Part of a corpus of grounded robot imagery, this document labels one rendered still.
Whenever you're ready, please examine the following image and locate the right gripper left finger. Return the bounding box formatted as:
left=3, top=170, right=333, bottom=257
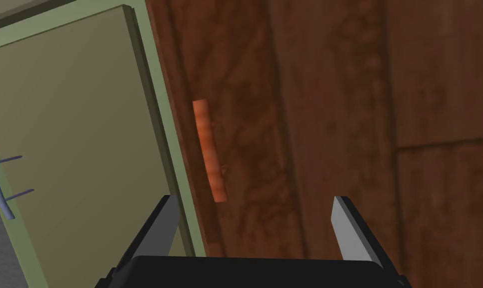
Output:
left=115, top=194, right=181, bottom=274

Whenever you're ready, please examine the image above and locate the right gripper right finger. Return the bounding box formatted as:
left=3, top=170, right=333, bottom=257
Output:
left=330, top=195, right=386, bottom=270

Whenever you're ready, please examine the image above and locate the olive green cupboard door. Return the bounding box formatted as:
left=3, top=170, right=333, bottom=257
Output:
left=0, top=3, right=197, bottom=288

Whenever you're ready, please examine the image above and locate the brown wooden cupboard door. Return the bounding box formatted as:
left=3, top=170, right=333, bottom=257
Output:
left=144, top=0, right=483, bottom=288

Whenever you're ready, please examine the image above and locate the orange wooden bar handle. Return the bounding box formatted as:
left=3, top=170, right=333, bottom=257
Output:
left=191, top=99, right=228, bottom=204

